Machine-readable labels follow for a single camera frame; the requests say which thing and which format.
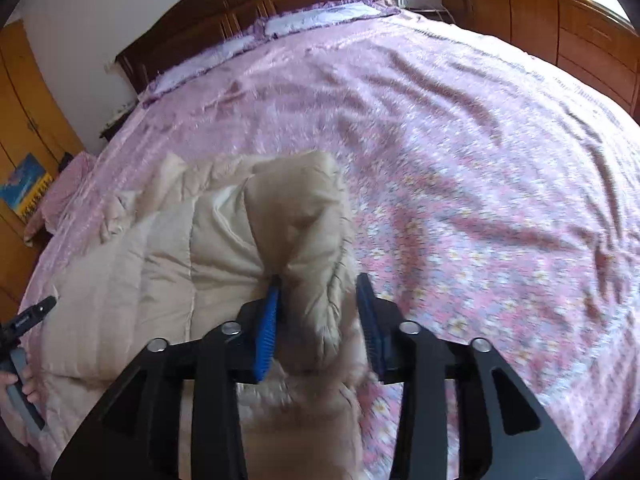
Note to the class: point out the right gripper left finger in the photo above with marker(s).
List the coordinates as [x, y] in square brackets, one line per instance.
[133, 430]

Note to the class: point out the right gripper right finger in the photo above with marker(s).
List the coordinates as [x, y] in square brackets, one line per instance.
[503, 430]

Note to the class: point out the beige quilted down coat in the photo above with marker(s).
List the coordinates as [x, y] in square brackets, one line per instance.
[180, 257]

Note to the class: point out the person's left hand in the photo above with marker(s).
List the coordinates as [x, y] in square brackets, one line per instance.
[28, 380]

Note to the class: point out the blue yellow painting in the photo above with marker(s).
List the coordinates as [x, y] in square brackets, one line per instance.
[25, 187]

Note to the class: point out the stool with pink cloth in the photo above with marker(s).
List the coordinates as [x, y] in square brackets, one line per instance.
[60, 194]

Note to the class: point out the yellow wooden wardrobe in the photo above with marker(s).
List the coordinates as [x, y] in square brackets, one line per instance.
[31, 123]

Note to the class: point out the pink floral bedspread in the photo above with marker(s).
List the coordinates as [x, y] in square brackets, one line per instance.
[492, 195]

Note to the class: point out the dark wooden nightstand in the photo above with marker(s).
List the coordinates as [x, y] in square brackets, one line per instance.
[117, 121]

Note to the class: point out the left purple ruffled pillow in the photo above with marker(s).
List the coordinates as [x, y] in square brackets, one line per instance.
[198, 65]

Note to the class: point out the purple ruffled pillow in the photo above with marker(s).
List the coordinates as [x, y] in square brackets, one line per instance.
[323, 16]
[198, 65]

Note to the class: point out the dark wooden headboard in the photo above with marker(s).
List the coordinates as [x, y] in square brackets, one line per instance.
[189, 27]

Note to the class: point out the brown wooden dresser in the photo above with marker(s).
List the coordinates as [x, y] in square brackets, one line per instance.
[577, 36]

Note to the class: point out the right purple ruffled pillow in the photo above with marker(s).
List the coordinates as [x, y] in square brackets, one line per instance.
[323, 16]

